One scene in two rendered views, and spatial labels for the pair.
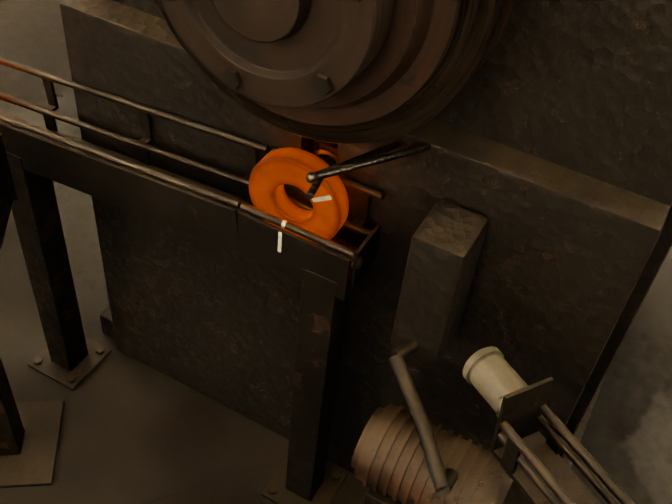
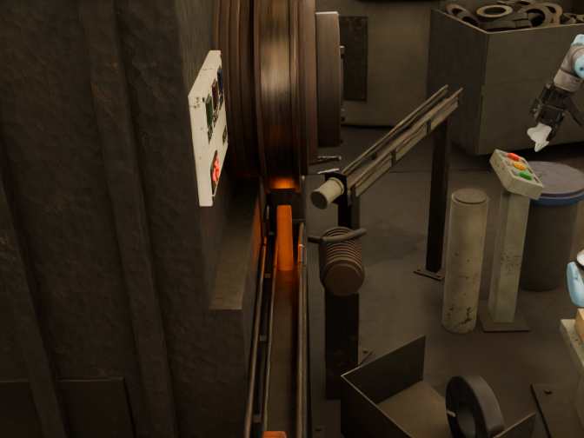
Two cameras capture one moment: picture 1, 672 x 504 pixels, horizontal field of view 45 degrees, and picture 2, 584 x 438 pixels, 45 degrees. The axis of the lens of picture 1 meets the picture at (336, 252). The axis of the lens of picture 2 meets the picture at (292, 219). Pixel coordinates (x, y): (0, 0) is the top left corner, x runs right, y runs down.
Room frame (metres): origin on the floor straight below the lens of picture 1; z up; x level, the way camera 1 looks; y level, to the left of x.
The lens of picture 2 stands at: (1.43, 1.42, 1.55)
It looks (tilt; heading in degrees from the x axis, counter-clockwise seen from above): 28 degrees down; 248
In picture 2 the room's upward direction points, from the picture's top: 2 degrees counter-clockwise
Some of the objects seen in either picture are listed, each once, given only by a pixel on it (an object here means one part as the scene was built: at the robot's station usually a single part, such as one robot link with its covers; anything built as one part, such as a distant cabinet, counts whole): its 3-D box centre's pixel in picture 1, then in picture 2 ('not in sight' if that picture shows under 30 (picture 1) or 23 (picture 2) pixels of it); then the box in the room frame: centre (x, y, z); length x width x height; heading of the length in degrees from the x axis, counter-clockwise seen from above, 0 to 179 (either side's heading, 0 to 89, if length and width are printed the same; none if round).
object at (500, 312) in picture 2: not in sight; (509, 243); (-0.05, -0.26, 0.31); 0.24 x 0.16 x 0.62; 66
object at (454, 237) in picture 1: (437, 284); (287, 213); (0.82, -0.15, 0.68); 0.11 x 0.08 x 0.24; 156
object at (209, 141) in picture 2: not in sight; (211, 123); (1.14, 0.34, 1.15); 0.26 x 0.02 x 0.18; 66
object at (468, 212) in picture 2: not in sight; (464, 262); (0.12, -0.28, 0.26); 0.12 x 0.12 x 0.52
